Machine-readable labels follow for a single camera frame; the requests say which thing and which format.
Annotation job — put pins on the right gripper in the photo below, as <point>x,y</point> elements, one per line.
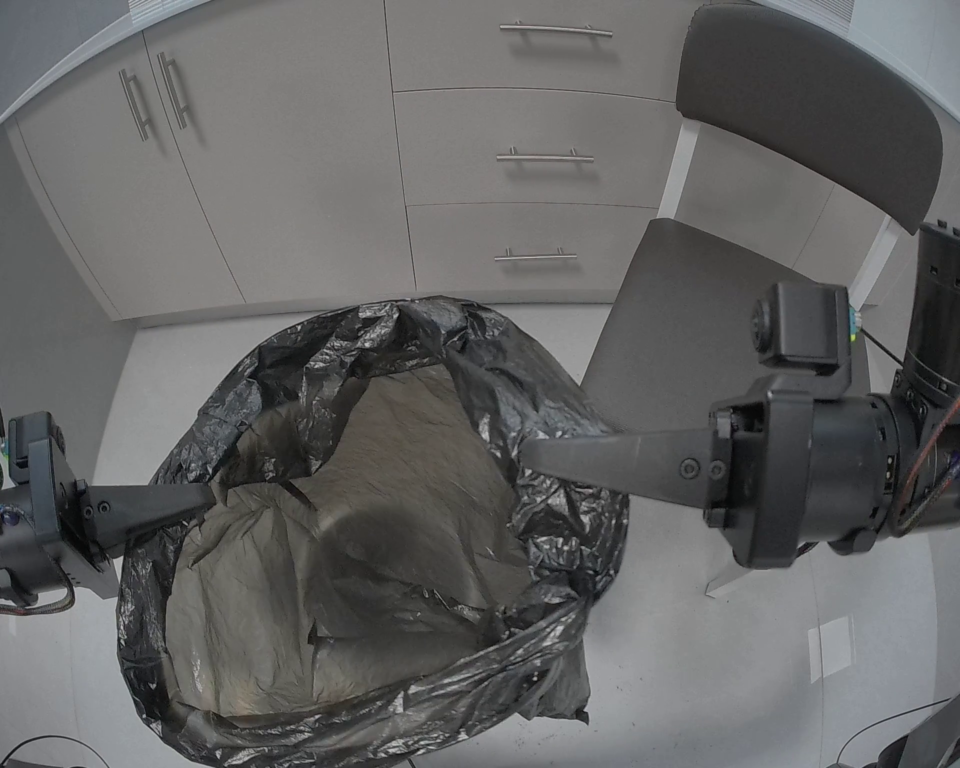
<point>832,472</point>

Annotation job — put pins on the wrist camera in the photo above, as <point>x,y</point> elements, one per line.
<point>34,442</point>
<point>802,322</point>

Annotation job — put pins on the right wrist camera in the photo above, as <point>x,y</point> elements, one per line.
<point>802,322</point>

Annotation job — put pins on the dark grey white-legged chair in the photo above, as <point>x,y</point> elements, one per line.
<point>675,315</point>

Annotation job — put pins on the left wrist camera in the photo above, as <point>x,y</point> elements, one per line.
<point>34,442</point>

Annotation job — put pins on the black plastic bag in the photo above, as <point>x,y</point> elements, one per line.
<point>547,525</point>

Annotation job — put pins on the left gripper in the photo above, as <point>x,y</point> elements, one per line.
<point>71,540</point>

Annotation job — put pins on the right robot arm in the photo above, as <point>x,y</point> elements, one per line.
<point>934,322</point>

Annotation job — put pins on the pale grey cabinet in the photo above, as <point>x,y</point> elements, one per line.
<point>300,187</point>

